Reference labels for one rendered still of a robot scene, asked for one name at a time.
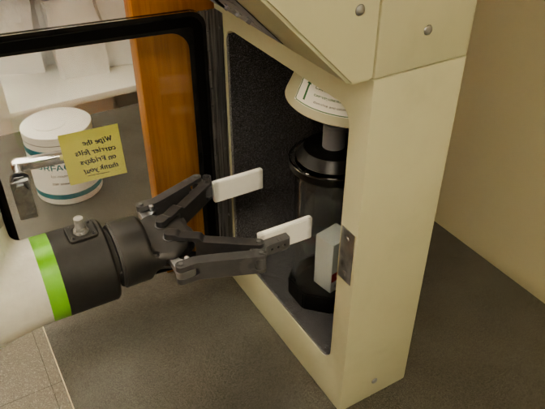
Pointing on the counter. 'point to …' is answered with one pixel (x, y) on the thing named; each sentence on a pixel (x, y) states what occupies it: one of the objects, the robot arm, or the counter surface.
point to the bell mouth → (315, 102)
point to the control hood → (324, 32)
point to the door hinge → (215, 24)
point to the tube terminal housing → (378, 189)
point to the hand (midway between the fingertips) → (272, 204)
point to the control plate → (246, 16)
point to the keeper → (346, 255)
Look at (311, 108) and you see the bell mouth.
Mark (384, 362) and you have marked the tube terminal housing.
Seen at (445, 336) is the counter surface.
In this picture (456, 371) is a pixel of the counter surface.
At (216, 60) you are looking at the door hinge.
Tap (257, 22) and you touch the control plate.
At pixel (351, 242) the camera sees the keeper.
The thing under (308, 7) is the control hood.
